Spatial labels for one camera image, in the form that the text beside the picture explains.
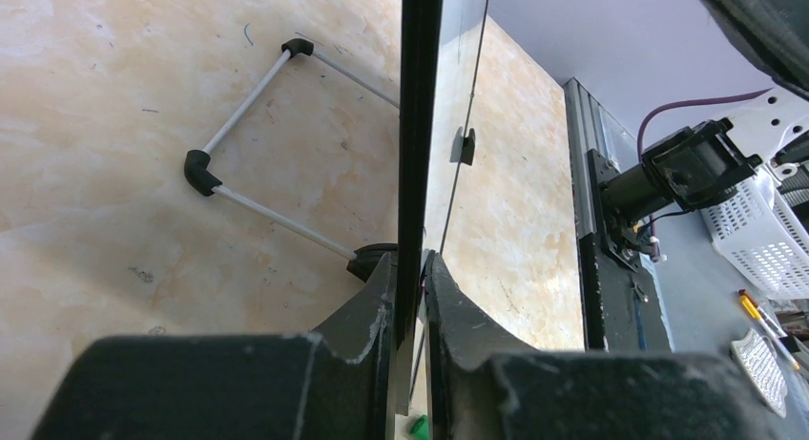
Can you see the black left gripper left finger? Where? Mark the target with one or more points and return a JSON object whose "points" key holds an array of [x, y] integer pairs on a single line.
{"points": [[332, 382]]}

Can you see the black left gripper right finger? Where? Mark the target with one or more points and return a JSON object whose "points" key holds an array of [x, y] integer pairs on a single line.
{"points": [[485, 383]]}

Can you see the white whiteboard black frame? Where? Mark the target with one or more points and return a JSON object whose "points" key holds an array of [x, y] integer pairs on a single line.
{"points": [[427, 26]]}

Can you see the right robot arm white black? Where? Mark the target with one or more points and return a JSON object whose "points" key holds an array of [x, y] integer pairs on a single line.
{"points": [[701, 166]]}

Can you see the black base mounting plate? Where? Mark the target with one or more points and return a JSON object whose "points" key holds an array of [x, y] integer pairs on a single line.
{"points": [[621, 305]]}

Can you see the white mesh object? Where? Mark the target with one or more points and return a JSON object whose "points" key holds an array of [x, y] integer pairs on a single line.
{"points": [[758, 362]]}

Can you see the yellow marker on floor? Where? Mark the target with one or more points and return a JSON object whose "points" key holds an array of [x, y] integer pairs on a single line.
{"points": [[755, 313]]}

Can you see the white perforated plastic basket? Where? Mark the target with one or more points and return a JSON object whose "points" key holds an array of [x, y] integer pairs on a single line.
{"points": [[759, 235]]}

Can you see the aluminium frame rail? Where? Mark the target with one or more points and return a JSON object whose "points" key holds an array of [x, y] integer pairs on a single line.
{"points": [[592, 127]]}

